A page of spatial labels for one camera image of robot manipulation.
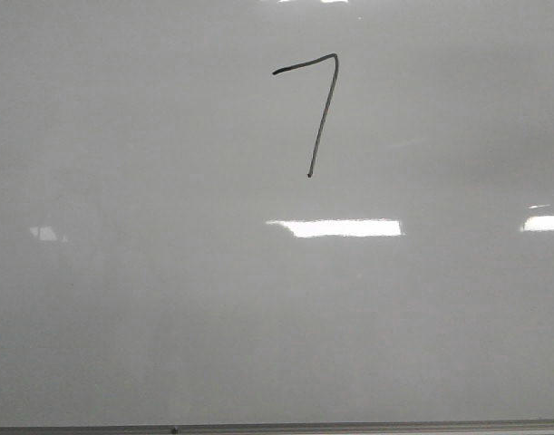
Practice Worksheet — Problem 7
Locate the white glossy whiteboard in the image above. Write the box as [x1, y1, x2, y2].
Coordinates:
[0, 1, 554, 426]

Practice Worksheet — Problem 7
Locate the grey aluminium whiteboard frame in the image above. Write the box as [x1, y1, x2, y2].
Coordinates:
[0, 419, 554, 434]

